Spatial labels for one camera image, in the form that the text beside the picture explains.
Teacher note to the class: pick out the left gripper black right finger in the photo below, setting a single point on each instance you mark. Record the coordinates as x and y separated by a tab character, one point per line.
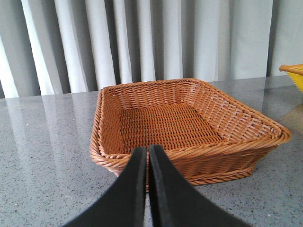
175	203

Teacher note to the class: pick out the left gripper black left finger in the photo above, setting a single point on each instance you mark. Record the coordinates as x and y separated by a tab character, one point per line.
123	204

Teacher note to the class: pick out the brown wicker basket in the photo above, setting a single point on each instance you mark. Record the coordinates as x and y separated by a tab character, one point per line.
209	136

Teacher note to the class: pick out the grey pleated curtain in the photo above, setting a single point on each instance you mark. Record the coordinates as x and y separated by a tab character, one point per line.
52	47

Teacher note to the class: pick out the yellow woven basket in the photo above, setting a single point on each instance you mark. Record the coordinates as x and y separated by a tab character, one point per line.
295	72

